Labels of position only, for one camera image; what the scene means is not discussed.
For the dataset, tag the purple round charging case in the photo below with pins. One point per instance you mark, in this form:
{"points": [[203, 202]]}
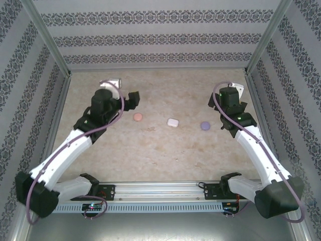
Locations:
{"points": [[205, 126]]}

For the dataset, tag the pink round charging case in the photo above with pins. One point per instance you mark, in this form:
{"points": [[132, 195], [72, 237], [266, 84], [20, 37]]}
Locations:
{"points": [[138, 117]]}

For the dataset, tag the white earbud charging case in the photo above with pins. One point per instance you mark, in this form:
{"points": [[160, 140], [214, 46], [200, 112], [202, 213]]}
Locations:
{"points": [[173, 122]]}

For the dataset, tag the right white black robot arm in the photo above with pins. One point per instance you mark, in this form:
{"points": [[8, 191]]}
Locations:
{"points": [[263, 155]]}

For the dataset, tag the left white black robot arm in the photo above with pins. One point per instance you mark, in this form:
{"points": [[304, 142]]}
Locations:
{"points": [[62, 155]]}

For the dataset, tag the grey sheet metal shelf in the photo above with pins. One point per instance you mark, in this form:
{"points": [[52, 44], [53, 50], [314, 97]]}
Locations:
{"points": [[160, 228]]}

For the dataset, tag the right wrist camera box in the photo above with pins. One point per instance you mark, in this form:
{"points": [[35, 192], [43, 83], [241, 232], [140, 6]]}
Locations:
{"points": [[239, 89]]}

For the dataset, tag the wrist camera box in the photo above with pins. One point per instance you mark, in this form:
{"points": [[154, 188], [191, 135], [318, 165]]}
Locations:
{"points": [[239, 89], [114, 84]]}

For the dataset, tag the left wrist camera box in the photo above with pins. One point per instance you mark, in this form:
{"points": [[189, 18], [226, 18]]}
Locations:
{"points": [[114, 84]]}

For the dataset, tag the aluminium table side rail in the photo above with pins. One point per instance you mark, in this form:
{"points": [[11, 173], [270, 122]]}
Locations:
{"points": [[255, 100], [61, 100]]}

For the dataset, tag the aluminium frame post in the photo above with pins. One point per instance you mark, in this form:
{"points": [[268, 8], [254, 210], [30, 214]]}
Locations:
{"points": [[50, 42], [265, 35]]}

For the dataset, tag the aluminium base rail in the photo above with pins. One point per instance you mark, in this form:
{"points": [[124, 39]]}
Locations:
{"points": [[160, 190]]}

